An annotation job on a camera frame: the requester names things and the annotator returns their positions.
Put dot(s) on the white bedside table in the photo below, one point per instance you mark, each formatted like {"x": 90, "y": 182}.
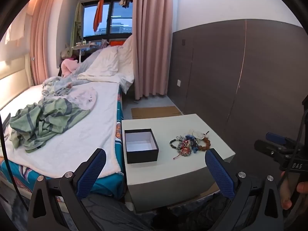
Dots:
{"x": 173, "y": 173}

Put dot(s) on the teal printed bed sheet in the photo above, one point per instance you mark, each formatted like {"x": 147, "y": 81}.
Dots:
{"x": 119, "y": 130}

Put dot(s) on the white fleece blanket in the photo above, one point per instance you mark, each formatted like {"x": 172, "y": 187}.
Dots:
{"x": 96, "y": 130}

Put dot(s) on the small white side table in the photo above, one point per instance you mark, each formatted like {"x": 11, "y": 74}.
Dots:
{"x": 80, "y": 47}

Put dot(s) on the dark hanging clothes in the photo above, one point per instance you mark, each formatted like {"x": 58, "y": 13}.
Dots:
{"x": 125, "y": 3}

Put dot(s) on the green hanging garment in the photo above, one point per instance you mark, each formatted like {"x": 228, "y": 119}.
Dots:
{"x": 77, "y": 26}

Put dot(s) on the pink curtain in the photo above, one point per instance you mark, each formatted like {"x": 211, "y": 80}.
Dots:
{"x": 41, "y": 41}
{"x": 151, "y": 41}

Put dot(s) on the black gift box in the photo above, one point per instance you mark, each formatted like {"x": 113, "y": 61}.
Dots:
{"x": 141, "y": 146}

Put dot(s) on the pink cloth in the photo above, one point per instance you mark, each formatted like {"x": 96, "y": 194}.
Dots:
{"x": 68, "y": 67}

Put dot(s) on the flattened cardboard sheet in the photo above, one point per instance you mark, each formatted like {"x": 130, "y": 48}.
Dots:
{"x": 156, "y": 112}

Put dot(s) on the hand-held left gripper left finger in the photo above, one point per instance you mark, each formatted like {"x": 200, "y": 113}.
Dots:
{"x": 92, "y": 173}

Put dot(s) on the orange hanging garment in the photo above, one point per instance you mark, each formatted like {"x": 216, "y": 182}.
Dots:
{"x": 98, "y": 16}

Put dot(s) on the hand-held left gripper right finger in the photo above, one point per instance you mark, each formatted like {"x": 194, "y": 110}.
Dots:
{"x": 220, "y": 175}

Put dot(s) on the window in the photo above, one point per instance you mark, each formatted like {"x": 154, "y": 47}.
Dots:
{"x": 115, "y": 21}

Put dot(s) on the beige padded headboard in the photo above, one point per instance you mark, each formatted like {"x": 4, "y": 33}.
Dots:
{"x": 12, "y": 81}

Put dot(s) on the green striped cloth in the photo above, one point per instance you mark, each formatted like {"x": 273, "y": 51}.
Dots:
{"x": 48, "y": 120}

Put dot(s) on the light blue quilt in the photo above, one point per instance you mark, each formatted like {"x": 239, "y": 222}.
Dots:
{"x": 57, "y": 84}

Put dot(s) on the person's right hand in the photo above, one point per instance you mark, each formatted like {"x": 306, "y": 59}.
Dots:
{"x": 286, "y": 197}

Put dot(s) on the white duvet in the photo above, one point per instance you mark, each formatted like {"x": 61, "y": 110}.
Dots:
{"x": 108, "y": 62}

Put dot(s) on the white wall socket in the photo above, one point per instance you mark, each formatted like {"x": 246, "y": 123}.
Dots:
{"x": 179, "y": 82}

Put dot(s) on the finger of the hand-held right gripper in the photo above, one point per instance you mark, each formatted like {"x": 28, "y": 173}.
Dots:
{"x": 276, "y": 137}
{"x": 264, "y": 148}

